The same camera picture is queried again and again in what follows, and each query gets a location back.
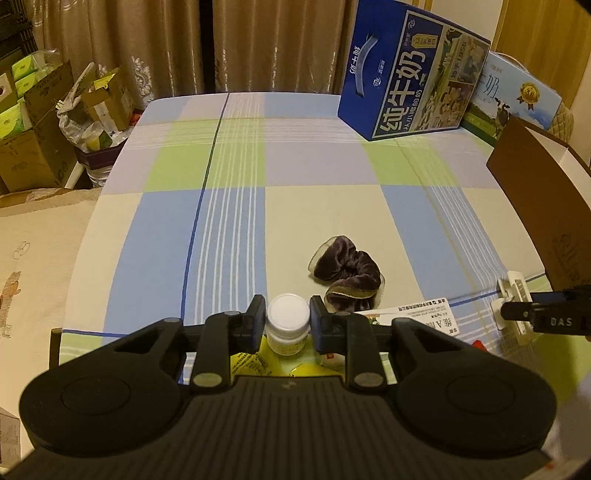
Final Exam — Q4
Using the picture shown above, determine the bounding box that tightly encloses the brown cardboard shoe box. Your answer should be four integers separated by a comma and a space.
487, 116, 590, 290

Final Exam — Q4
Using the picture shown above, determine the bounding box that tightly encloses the cream hair claw clip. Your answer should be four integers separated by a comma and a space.
491, 271, 536, 346

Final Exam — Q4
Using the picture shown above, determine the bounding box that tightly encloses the small white medicine bottle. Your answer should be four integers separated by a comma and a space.
266, 293, 311, 357

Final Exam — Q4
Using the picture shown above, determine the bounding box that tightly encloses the beige quilted chair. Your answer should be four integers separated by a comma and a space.
548, 102, 574, 143

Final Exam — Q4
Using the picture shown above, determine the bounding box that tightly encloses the white ointment box with bird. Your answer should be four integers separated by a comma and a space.
361, 298, 460, 337

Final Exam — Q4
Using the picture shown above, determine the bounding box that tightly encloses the checkered bed sheet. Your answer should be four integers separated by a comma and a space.
64, 93, 590, 401

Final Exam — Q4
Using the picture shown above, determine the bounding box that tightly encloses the red candy packet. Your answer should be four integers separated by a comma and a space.
472, 340, 488, 352

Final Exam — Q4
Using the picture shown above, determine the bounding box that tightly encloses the yellow snack pouch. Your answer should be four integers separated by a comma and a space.
230, 336, 345, 379

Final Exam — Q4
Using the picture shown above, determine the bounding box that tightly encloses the cardboard box with tissue packs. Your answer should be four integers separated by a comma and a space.
0, 50, 76, 192

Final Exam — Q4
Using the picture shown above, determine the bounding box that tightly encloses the dark velvet scrunchie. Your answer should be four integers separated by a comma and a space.
308, 235, 385, 312

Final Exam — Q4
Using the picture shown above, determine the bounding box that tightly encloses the open cardboard box with bag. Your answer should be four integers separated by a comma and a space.
56, 62, 134, 154

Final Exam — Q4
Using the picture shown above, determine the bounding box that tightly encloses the dark blue milk carton box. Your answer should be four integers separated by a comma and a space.
338, 1, 490, 141

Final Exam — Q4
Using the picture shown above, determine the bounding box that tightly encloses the beige curtain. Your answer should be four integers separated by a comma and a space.
25, 0, 356, 108

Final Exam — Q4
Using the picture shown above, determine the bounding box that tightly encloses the light blue milk carton box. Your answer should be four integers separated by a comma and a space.
461, 51, 562, 146

